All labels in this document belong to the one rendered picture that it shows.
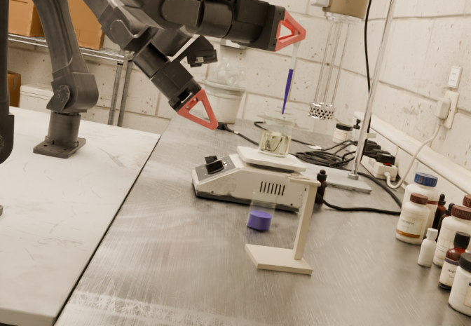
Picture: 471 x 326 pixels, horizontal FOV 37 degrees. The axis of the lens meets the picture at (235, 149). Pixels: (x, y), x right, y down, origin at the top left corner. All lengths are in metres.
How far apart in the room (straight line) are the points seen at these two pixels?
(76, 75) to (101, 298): 0.74
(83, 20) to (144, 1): 2.48
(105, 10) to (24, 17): 2.08
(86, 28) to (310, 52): 1.16
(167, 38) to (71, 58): 0.24
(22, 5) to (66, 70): 2.03
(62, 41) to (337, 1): 0.63
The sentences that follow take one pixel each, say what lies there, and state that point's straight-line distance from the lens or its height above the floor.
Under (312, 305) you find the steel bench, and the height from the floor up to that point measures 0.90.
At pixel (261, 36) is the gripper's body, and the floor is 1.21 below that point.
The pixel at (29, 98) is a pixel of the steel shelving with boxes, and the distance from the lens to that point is 3.55.
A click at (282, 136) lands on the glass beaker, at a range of 1.32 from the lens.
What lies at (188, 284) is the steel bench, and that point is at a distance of 0.87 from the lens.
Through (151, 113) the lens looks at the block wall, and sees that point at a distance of 3.76.
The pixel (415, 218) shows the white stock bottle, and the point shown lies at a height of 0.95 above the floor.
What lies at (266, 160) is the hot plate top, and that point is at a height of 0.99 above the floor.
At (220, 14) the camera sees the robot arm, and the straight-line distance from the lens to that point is 1.01.
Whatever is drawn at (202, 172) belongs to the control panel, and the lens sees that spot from 1.34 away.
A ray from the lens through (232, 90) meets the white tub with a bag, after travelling 2.32.
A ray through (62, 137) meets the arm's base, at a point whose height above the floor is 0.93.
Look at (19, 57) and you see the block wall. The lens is 3.87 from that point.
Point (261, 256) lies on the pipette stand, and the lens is 1.00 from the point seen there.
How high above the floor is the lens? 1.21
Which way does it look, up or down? 9 degrees down
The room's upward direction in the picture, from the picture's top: 11 degrees clockwise
